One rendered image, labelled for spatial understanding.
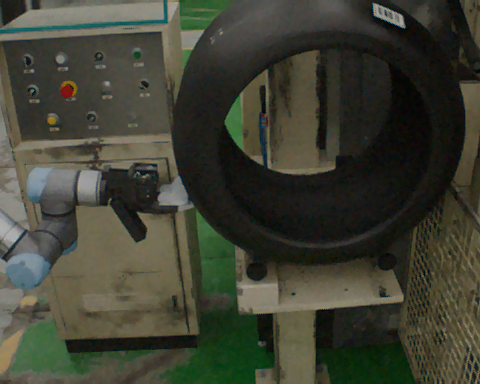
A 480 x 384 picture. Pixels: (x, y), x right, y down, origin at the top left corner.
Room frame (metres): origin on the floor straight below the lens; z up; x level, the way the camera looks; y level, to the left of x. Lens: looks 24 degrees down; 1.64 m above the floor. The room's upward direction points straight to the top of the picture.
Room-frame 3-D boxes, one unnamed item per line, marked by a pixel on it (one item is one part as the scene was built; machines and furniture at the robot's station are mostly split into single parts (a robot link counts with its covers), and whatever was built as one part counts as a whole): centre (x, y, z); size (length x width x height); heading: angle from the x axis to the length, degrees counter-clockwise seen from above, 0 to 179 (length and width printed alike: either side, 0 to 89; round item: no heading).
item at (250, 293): (1.14, 0.12, 0.84); 0.36 x 0.09 x 0.06; 7
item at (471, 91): (1.42, -0.37, 1.05); 0.20 x 0.15 x 0.30; 7
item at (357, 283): (1.16, -0.02, 0.80); 0.37 x 0.36 x 0.02; 97
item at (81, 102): (1.79, 0.70, 0.63); 0.56 x 0.41 x 1.27; 97
